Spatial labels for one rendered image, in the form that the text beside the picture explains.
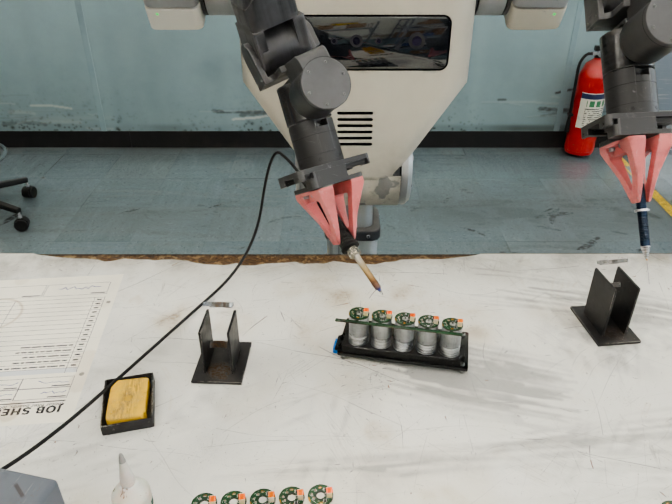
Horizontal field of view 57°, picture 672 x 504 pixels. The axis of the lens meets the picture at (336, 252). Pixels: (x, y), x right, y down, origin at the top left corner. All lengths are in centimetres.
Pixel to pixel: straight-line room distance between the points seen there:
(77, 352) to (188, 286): 18
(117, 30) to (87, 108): 46
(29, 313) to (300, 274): 38
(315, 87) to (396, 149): 42
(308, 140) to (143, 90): 275
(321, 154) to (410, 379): 29
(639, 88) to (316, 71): 37
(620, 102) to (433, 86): 35
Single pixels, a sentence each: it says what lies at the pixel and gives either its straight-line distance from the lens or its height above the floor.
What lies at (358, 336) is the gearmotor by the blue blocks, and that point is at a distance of 76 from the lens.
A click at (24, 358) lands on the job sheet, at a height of 75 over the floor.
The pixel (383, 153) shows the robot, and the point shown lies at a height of 85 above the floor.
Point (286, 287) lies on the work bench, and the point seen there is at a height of 75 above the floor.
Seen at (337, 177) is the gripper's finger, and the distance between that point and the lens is 75.
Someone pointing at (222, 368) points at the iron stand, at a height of 75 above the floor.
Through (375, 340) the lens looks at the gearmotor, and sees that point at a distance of 76.
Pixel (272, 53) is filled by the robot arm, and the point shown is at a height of 109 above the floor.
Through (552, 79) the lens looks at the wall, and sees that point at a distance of 349.
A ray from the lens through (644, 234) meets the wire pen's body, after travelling 81.
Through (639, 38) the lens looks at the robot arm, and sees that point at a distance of 77.
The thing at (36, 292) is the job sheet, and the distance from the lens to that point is 99.
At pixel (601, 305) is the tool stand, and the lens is 87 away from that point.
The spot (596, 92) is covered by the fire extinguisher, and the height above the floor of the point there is 36.
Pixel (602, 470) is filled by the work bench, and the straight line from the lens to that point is 72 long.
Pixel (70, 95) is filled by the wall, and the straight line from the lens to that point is 361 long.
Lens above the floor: 127
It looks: 31 degrees down
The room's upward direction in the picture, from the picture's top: straight up
